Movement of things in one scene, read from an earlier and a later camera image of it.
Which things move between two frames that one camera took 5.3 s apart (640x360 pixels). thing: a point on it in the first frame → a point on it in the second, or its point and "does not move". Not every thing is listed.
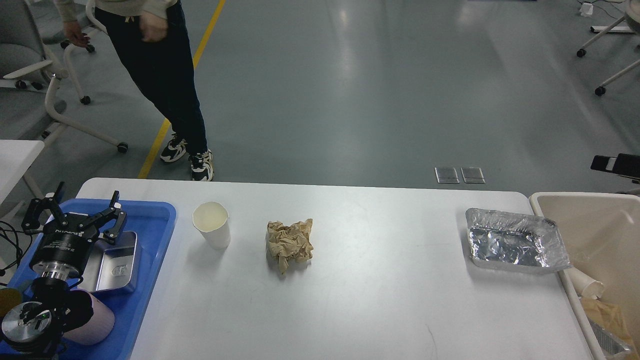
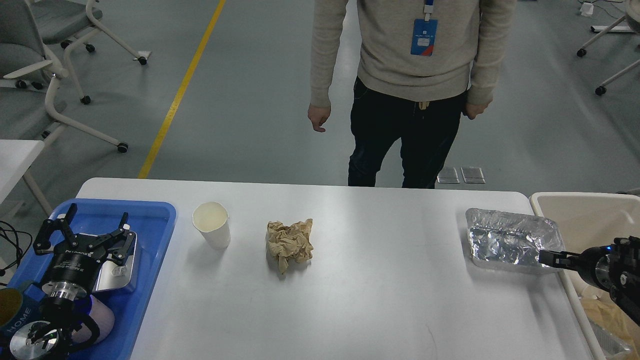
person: (154, 34) → (419, 61)
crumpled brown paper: (290, 242) does not move
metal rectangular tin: (110, 267) does not move
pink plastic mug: (99, 326) does not move
